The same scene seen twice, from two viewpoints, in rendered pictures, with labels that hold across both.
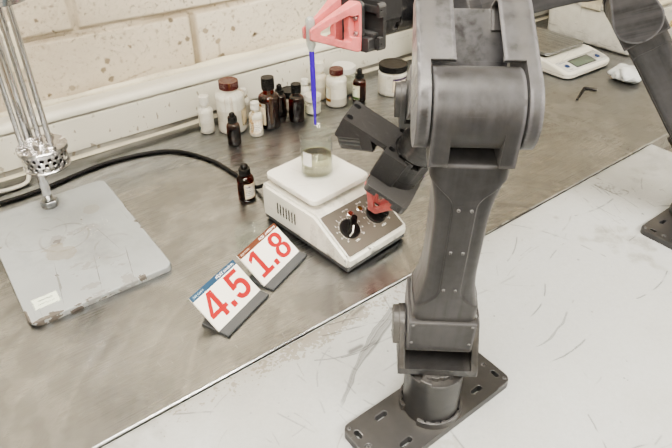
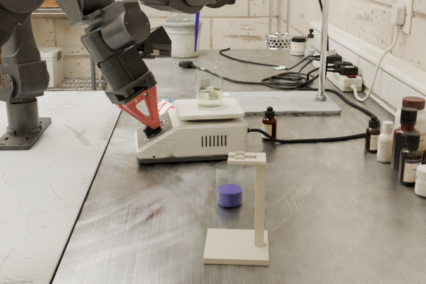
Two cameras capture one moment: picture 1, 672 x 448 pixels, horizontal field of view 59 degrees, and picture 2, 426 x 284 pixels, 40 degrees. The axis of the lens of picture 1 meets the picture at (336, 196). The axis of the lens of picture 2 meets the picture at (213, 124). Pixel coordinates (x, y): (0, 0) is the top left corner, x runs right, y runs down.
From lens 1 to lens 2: 1.65 m
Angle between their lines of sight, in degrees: 107
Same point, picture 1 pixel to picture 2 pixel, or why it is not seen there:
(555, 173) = (93, 270)
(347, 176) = (187, 110)
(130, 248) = (245, 107)
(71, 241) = (271, 100)
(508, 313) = (20, 167)
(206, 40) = not seen: outside the picture
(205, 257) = not seen: hidden behind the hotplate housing
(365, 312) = (100, 139)
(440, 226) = not seen: outside the picture
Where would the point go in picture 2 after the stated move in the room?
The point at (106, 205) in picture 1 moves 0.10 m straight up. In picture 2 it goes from (303, 108) to (305, 66)
